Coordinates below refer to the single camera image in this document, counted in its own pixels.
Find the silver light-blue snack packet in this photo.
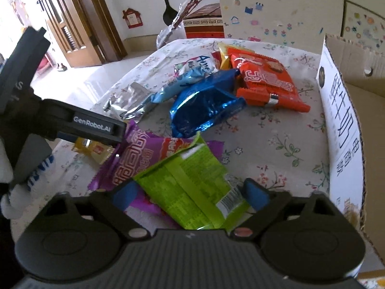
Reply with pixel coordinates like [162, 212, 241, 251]
[103, 66, 210, 123]

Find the green snack packet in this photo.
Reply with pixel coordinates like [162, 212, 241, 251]
[134, 134, 250, 231]

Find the yellow snack packet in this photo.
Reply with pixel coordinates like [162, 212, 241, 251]
[72, 138, 115, 165]

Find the purple snack packet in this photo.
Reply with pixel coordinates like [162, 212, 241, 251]
[88, 120, 225, 229]

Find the wooden door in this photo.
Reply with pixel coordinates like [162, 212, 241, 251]
[38, 0, 127, 68]

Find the dark blue snack packet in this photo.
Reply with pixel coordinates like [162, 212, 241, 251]
[170, 69, 247, 138]

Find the orange red snack packet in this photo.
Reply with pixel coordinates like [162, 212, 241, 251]
[228, 47, 311, 113]

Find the cardboard box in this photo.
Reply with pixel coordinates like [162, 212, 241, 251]
[316, 34, 384, 258]

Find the white blue milk snack packet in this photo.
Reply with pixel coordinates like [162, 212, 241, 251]
[173, 52, 221, 76]

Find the small yellow packet behind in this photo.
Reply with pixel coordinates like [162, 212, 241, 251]
[217, 42, 255, 70]

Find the red brown carton box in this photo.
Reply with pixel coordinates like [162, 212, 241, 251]
[183, 3, 225, 39]

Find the cream cabinet with stickers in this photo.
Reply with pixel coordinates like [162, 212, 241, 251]
[219, 0, 384, 53]

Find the red house wall sticker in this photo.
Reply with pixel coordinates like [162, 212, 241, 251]
[122, 8, 143, 29]

